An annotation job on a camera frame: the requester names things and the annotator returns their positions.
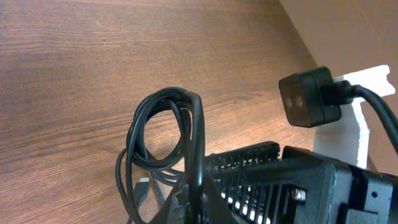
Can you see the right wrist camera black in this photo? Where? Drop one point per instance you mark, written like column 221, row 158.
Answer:
column 303, row 98

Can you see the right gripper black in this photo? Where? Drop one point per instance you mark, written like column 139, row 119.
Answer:
column 307, row 187

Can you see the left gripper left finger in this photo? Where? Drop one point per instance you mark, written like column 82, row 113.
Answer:
column 177, row 208

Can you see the right camera mount white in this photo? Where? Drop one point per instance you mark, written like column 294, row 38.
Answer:
column 348, row 138

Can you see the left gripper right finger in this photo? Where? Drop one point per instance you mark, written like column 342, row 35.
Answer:
column 216, row 210

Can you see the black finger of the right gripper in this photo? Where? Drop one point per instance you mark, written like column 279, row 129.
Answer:
column 254, row 157

